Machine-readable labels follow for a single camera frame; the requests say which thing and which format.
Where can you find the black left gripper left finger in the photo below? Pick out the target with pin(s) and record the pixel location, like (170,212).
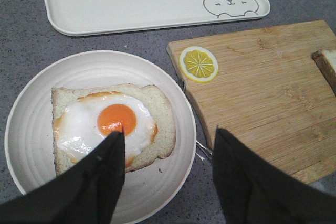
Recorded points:
(86,193)

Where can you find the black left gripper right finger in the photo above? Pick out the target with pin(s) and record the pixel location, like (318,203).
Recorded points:
(251,190)

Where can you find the fried egg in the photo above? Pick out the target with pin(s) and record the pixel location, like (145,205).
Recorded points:
(86,122)

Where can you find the white round plate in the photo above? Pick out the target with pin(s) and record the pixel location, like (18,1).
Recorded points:
(28,139)

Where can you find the white bread slice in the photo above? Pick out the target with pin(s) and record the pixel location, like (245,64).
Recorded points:
(325,61)

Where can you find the white bear tray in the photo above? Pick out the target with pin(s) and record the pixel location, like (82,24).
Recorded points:
(93,17)

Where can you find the wooden cutting board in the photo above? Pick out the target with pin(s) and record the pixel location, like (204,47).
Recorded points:
(270,94)

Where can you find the lemon slice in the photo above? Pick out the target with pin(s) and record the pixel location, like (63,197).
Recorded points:
(198,64)

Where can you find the metal cutting board handle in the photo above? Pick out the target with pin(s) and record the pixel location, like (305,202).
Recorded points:
(207,153)

